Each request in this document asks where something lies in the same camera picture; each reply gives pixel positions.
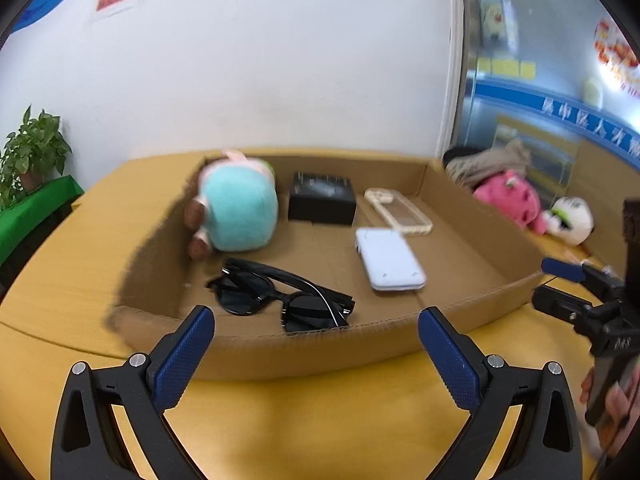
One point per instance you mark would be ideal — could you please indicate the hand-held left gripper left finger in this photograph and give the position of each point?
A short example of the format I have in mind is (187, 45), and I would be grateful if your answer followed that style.
(180, 360)

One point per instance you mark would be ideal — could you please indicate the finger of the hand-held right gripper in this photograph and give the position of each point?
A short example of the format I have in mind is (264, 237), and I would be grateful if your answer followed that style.
(565, 269)
(555, 301)

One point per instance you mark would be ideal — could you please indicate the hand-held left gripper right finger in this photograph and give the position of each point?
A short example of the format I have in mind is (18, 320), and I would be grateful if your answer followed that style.
(450, 360)

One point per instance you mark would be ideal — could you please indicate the black sunglasses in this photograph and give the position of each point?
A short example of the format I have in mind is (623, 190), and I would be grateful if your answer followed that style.
(240, 297)

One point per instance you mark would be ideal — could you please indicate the white power bank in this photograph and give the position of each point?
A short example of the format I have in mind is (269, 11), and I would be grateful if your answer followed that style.
(390, 260)

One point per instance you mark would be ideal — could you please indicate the clear cream phone case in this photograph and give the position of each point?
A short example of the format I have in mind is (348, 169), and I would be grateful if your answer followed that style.
(400, 212)

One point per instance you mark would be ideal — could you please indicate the pig plush toy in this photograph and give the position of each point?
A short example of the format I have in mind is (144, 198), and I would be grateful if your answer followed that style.
(240, 210)

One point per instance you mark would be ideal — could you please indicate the shallow cardboard box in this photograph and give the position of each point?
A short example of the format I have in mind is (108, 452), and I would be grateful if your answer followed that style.
(325, 255)

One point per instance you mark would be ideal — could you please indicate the person's right forearm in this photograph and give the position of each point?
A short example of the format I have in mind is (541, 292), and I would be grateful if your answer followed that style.
(622, 457)

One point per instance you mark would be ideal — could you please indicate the person's right hand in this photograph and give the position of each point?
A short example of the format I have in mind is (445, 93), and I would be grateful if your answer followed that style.
(617, 404)

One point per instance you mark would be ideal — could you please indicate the white panda plush toy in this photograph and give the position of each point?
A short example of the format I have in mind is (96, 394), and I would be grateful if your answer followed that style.
(570, 220)

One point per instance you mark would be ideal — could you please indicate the pink plush toy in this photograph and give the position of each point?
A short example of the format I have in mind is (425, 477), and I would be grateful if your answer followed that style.
(510, 200)

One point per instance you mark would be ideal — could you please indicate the beige cloth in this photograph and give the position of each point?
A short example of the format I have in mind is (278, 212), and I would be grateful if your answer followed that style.
(507, 160)

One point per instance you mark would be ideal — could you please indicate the blue glass banner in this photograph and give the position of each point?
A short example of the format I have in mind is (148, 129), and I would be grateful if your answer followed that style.
(550, 107)

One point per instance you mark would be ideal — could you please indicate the pale rounded object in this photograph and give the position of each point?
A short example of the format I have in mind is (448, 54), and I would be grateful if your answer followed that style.
(592, 92)

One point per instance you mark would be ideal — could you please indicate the yellow sticky note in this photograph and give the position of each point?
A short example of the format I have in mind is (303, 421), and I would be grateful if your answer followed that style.
(512, 67)
(485, 64)
(527, 70)
(499, 66)

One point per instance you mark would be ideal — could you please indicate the small black box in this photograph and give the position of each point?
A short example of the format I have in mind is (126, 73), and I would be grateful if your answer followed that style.
(322, 202)

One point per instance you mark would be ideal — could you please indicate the green cloth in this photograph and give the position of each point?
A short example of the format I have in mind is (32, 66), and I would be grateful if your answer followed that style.
(30, 215)

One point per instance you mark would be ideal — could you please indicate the festive window sticker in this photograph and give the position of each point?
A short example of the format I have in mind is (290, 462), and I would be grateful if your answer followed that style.
(617, 55)

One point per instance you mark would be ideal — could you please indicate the potted green plant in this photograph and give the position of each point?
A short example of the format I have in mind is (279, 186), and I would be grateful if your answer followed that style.
(35, 145)

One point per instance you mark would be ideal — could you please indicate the cartoon poster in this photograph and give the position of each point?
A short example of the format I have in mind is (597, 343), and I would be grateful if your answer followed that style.
(497, 17)

